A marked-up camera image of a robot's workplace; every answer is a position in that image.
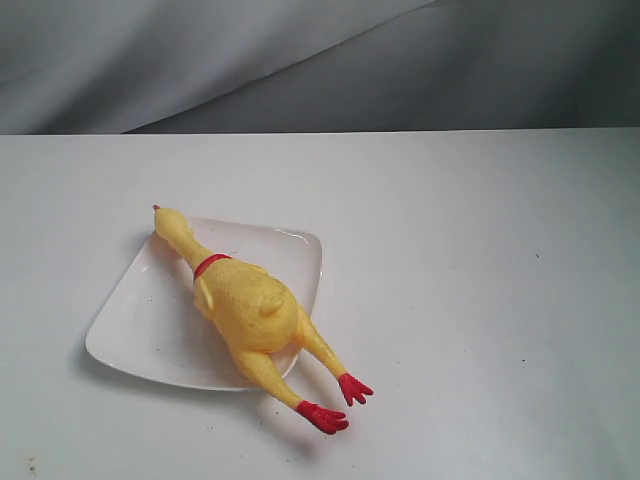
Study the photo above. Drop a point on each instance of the yellow rubber chicken toy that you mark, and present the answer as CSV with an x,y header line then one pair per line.
x,y
257,315

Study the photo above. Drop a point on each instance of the white square plate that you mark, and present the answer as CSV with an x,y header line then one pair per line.
x,y
150,328

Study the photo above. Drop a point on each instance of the grey backdrop cloth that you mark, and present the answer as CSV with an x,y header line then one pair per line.
x,y
178,67

